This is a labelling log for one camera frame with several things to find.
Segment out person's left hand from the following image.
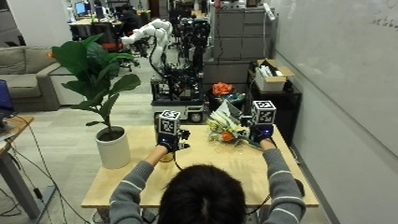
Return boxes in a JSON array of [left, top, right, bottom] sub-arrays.
[[156, 128, 192, 153]]

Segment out person's right hand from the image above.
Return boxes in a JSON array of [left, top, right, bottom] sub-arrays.
[[248, 123, 276, 145]]

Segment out flower bouquet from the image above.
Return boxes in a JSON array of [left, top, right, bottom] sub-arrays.
[[205, 100, 264, 151]]

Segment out white marker cube on left glove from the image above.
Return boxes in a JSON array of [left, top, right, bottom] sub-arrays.
[[158, 109, 182, 136]]

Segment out white marker cube on glove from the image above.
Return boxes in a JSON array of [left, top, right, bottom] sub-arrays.
[[251, 100, 277, 126], [158, 109, 182, 136]]

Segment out black robot cart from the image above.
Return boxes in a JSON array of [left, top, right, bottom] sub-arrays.
[[150, 18, 212, 123]]

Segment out white cylindrical plant pot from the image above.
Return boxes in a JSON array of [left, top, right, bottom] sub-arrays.
[[95, 125, 132, 170]]

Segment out the person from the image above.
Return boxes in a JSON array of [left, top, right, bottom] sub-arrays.
[[108, 147, 308, 224]]

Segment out orange artificial flowers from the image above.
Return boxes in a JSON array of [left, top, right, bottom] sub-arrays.
[[212, 81, 236, 97]]

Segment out white marker cube on right glove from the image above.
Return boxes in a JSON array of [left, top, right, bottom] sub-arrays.
[[251, 100, 277, 126]]

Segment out black side cabinet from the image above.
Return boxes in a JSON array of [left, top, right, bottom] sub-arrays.
[[248, 69, 304, 147]]

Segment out open cardboard box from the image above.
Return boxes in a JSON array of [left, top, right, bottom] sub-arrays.
[[253, 59, 296, 93]]

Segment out large green leafy plant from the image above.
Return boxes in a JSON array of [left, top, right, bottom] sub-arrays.
[[51, 33, 143, 132]]

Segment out grey filing cabinets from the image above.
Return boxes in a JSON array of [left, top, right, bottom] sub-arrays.
[[203, 6, 276, 85]]

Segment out wooden side desk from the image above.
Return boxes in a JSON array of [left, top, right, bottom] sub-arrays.
[[0, 115, 58, 222]]

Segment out grey sofa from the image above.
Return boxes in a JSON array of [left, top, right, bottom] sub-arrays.
[[0, 46, 86, 112]]

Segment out whiteboard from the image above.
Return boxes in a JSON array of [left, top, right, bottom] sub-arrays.
[[269, 0, 398, 158]]

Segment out blue laptop screen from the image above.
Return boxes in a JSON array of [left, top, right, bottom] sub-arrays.
[[0, 79, 15, 114]]

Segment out computer monitor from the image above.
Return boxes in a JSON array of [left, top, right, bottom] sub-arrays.
[[74, 1, 88, 17]]

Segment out black glove cable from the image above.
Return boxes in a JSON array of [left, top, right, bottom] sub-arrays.
[[171, 150, 184, 172]]

